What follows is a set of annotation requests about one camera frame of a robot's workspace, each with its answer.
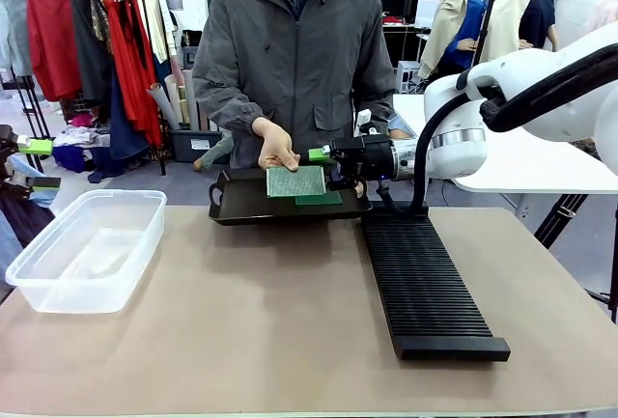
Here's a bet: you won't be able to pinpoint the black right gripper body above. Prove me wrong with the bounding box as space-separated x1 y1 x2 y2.
331 133 395 181

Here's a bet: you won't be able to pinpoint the white paper roll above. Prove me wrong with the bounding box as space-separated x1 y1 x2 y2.
146 82 181 130

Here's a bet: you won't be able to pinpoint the white wire crate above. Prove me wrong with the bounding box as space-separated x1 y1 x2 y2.
395 60 422 96

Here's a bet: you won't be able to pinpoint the light blue cloth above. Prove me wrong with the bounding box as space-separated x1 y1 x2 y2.
7 153 57 209

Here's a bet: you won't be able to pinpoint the red jacket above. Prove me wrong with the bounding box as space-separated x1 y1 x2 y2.
26 0 83 103

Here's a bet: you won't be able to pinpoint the clear plastic storage box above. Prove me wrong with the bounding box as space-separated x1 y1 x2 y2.
4 188 168 315

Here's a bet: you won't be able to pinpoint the black plastic tray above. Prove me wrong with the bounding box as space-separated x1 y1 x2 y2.
208 166 374 226

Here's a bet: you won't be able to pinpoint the white table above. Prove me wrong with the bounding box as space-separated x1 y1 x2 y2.
393 93 618 196

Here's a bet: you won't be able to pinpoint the royal blue cloth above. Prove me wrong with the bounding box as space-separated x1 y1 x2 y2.
51 145 96 173

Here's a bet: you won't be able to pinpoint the person's right forearm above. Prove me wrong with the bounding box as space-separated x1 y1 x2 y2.
192 77 267 135

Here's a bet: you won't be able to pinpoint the black coat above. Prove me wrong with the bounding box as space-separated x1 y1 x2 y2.
70 0 115 110

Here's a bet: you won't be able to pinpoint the green perforated circuit board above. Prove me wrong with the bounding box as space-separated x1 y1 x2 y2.
295 188 344 207
266 164 327 199

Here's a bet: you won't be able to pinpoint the pale grey-blue garment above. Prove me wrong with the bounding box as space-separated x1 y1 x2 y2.
0 0 35 77

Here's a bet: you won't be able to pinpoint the white patterned cloth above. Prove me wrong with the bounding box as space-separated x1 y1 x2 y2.
53 125 111 148

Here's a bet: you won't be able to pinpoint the dark grey storage bin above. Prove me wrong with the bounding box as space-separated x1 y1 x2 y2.
168 127 234 164

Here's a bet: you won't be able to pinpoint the mannequin in navy top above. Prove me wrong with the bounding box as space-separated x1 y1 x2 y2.
482 0 564 65

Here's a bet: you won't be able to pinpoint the brown patterned scarf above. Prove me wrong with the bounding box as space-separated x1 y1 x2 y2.
91 0 110 42

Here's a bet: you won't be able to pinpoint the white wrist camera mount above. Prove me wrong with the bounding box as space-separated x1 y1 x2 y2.
355 107 374 137

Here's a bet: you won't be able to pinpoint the person's right hand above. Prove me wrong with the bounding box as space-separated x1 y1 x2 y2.
251 116 302 173

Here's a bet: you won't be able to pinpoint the black tripod legs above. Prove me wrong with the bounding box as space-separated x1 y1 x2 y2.
533 193 589 250

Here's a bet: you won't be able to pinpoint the mannequin in beige coat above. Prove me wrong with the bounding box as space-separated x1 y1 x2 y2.
418 0 490 82

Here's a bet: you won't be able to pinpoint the person's left forearm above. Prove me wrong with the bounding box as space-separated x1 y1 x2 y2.
354 94 400 140

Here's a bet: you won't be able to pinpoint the dark grey equipment case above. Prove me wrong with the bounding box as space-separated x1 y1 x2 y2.
179 30 204 70

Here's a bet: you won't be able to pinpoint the tan mannequin torso, blue shorts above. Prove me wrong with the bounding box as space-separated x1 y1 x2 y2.
388 116 417 140

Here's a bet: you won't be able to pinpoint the navy blue skirt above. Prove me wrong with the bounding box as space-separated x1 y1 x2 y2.
109 70 151 161

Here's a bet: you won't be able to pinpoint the mannequin leg in teal trousers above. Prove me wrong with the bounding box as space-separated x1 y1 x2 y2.
192 128 234 173

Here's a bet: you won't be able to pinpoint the red dress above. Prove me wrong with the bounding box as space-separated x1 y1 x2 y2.
103 0 163 147

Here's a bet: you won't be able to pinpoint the beige paper roll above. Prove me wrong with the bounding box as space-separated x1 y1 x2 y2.
163 73 190 125

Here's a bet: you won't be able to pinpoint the white flat panel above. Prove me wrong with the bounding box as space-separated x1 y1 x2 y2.
414 0 441 29

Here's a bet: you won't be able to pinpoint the dark navy cloth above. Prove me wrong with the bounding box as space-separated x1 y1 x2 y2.
0 193 55 250

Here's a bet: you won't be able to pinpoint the person in grey jacket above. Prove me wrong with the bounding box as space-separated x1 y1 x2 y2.
191 0 400 171

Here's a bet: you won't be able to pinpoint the black slotted PCB rack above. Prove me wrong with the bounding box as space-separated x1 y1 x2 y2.
360 205 512 362

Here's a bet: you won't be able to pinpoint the black tripod pole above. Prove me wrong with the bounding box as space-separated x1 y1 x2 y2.
471 0 503 70

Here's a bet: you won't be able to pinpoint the grey paper roll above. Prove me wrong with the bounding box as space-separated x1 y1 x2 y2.
183 69 200 132

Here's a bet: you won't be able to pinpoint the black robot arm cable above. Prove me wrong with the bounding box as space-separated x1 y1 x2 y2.
376 43 618 219

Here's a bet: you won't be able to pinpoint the cream garment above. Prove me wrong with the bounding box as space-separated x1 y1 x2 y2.
142 0 178 65

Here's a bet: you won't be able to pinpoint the pink fluffy garment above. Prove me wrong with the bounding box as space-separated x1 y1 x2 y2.
584 0 618 36

